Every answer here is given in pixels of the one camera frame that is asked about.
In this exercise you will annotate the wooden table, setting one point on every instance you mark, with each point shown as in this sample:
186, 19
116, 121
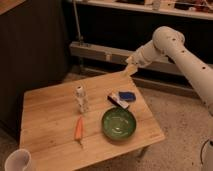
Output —
49, 121

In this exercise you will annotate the orange carrot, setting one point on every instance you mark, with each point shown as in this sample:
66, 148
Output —
78, 135

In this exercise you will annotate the white cup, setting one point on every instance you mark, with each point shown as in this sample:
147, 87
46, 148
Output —
19, 160

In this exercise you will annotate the grey metal beam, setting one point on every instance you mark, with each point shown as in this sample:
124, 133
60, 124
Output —
113, 55

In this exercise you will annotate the wooden pusher stick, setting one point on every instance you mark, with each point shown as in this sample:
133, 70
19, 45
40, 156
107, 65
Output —
130, 69

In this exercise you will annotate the striped rectangular block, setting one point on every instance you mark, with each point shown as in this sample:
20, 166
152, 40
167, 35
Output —
114, 98

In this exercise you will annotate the white figurine bottle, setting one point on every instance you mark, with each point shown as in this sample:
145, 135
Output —
82, 99

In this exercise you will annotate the blue sponge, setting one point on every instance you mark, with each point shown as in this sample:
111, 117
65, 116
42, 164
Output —
127, 96

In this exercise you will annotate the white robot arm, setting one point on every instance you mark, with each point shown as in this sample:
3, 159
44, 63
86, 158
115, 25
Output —
202, 86

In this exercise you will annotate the green ceramic bowl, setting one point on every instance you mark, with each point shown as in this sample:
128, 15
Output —
118, 124

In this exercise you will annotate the vertical metal pole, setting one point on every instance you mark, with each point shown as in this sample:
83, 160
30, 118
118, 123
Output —
80, 38

